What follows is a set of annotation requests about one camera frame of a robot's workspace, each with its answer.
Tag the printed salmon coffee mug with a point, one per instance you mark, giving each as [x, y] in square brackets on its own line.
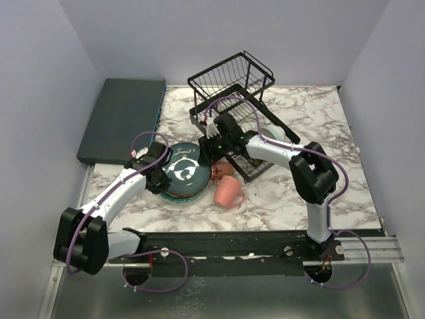
[220, 169]

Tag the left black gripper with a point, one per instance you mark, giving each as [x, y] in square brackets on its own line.
[162, 187]

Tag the plain pink mug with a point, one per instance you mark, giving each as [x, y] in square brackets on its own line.
[228, 192]

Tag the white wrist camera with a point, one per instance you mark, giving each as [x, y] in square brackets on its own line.
[138, 154]
[211, 129]

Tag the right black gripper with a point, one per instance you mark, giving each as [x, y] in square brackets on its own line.
[206, 155]

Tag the blue glazed floral plate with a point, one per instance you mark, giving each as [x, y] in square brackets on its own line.
[187, 175]

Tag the black wire dish rack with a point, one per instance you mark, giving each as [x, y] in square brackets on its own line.
[244, 76]

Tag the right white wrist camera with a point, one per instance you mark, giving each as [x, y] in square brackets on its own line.
[211, 129]

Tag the teal patterned bottom plate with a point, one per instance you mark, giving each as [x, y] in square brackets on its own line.
[184, 200]

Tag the dark grey flat box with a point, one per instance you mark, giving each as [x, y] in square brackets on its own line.
[124, 109]

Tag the white bowl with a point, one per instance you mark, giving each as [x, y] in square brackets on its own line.
[273, 132]

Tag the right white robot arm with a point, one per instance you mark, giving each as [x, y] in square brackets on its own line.
[313, 173]

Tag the dark bowl beige inside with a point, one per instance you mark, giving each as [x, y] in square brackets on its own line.
[255, 162]

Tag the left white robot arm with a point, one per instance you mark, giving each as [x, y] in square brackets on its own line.
[83, 242]

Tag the aluminium frame rail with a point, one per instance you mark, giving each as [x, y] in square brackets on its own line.
[360, 247]

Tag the black mounting rail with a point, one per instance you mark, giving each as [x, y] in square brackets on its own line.
[243, 253]

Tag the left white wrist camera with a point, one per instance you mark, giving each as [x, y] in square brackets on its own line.
[138, 154]

